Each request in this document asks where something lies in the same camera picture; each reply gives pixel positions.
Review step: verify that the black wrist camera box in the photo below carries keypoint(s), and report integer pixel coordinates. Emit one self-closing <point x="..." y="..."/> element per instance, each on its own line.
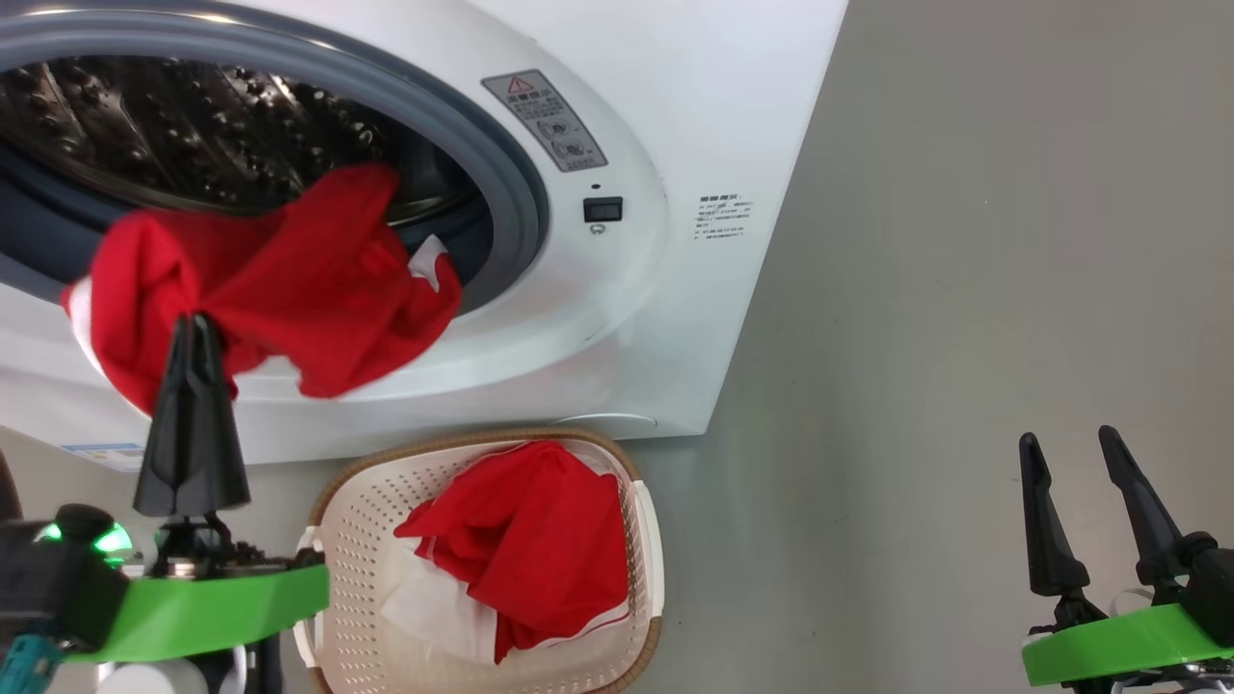
<point x="1213" y="588"/>
<point x="48" y="578"/>

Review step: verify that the grey warning sticker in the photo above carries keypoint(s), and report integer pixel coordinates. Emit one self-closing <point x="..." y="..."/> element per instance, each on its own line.
<point x="545" y="120"/>

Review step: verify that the stainless steel washing machine drum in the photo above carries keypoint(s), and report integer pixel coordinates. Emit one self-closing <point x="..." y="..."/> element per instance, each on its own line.
<point x="145" y="125"/>

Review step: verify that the round white filter cover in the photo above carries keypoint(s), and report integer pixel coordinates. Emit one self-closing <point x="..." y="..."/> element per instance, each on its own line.
<point x="607" y="422"/>

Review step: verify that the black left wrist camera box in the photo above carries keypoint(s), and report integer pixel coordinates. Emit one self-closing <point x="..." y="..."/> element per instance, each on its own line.
<point x="48" y="578"/>

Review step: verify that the white washing machine body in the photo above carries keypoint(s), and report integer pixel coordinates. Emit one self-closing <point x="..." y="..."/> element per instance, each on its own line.
<point x="675" y="96"/>

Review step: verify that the blue energy label sticker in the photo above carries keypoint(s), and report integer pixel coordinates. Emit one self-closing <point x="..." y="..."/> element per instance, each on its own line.
<point x="106" y="455"/>

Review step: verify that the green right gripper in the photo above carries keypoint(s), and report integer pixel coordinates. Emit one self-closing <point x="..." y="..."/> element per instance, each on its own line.
<point x="1118" y="646"/>

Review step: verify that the black round glass washer door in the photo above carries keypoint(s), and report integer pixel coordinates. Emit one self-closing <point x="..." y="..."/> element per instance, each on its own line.
<point x="8" y="487"/>

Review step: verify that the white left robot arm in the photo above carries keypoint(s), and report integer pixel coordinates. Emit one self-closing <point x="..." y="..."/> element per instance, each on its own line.
<point x="154" y="678"/>

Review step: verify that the red and white garment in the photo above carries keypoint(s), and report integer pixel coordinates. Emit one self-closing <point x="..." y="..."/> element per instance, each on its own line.
<point x="308" y="280"/>
<point x="540" y="540"/>

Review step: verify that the cream basket with brown rim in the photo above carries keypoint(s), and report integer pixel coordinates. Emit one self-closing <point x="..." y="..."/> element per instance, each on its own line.
<point x="357" y="540"/>

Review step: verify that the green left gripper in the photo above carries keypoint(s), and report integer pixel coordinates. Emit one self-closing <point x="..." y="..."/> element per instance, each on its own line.
<point x="212" y="602"/>

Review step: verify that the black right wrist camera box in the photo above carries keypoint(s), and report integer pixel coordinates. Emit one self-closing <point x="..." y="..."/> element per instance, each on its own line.
<point x="1213" y="588"/>

